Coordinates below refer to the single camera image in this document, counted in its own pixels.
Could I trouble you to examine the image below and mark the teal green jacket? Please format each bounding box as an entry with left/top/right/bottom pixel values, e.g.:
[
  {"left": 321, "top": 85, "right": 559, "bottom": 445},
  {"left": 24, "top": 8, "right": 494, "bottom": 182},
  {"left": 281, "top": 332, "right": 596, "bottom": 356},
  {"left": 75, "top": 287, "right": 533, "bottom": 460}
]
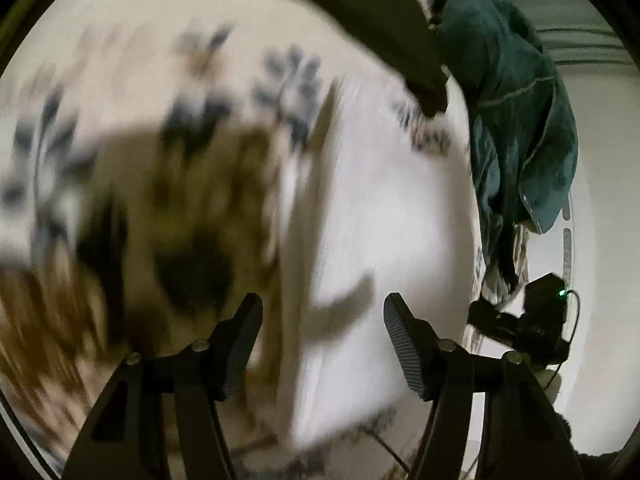
[{"left": 434, "top": 0, "right": 580, "bottom": 291}]

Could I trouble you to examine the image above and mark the white knit sweater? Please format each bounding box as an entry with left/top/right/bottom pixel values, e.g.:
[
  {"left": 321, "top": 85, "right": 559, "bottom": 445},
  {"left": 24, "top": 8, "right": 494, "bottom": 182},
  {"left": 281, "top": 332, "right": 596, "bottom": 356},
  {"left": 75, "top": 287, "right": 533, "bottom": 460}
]
[{"left": 277, "top": 80, "right": 483, "bottom": 453}]

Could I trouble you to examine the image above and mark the beige garment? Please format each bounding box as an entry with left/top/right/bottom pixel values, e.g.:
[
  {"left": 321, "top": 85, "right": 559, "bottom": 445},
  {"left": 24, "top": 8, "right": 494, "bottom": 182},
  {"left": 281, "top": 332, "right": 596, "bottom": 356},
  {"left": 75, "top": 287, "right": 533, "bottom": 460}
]
[{"left": 511, "top": 221, "right": 532, "bottom": 287}]

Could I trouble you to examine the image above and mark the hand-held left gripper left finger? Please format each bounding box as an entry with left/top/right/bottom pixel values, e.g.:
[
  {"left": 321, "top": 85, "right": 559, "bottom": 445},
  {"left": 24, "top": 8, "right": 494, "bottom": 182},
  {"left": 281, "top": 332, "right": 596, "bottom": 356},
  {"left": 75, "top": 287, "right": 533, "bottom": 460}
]
[{"left": 62, "top": 292, "right": 264, "bottom": 480}]

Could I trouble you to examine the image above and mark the wide grey-green curtain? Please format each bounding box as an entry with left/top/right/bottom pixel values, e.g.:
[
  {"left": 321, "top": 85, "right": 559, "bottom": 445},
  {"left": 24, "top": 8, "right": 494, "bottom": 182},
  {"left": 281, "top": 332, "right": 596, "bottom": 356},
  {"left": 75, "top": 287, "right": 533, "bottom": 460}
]
[{"left": 430, "top": 0, "right": 632, "bottom": 67}]

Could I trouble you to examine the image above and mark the floral bedspread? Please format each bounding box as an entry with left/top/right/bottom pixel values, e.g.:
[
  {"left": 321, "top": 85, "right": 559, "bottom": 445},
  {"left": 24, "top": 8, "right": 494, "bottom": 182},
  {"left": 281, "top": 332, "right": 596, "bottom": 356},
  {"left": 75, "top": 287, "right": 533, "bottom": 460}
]
[{"left": 0, "top": 0, "right": 487, "bottom": 480}]

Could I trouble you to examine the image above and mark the black folded garment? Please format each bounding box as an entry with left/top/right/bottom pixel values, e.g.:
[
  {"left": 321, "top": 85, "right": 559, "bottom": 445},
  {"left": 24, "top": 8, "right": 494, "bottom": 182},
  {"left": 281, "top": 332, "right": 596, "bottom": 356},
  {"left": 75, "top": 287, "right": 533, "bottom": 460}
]
[{"left": 260, "top": 0, "right": 449, "bottom": 117}]

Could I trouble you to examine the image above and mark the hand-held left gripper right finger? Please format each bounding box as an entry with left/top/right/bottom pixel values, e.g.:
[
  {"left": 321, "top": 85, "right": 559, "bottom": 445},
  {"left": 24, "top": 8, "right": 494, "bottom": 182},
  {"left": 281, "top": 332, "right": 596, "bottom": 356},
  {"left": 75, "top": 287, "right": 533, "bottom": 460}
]
[{"left": 383, "top": 292, "right": 583, "bottom": 480}]

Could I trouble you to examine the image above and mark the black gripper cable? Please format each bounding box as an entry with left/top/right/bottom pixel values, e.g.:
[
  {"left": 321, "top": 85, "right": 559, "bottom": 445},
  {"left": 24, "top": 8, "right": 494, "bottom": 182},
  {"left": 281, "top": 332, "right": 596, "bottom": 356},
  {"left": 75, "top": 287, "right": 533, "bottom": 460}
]
[{"left": 547, "top": 288, "right": 582, "bottom": 392}]

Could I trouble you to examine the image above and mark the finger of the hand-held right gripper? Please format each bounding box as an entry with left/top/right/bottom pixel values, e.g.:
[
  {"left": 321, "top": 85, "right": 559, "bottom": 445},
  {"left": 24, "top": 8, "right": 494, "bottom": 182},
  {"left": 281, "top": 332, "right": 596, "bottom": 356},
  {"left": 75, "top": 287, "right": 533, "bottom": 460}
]
[{"left": 466, "top": 299, "right": 522, "bottom": 346}]

